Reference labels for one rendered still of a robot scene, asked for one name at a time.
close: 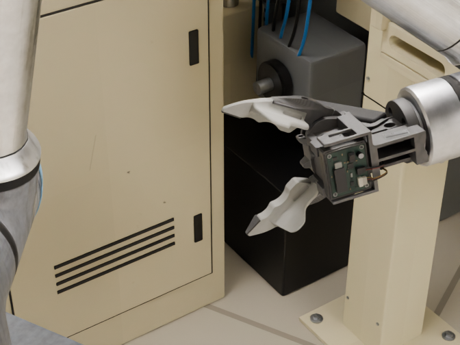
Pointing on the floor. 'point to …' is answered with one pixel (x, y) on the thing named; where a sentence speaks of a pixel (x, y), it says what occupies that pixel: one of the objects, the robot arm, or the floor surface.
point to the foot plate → (432, 328)
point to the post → (391, 232)
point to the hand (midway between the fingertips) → (231, 172)
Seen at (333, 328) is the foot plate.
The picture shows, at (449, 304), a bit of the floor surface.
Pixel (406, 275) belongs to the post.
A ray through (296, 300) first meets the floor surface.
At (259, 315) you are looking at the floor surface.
